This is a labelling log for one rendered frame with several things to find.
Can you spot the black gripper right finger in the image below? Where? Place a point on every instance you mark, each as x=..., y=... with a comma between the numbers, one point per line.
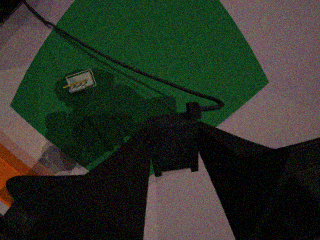
x=250, y=177

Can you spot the green circuit board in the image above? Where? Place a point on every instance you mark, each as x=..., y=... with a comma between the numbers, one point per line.
x=89, y=106

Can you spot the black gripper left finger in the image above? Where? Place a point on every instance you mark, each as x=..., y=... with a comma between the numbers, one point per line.
x=113, y=193

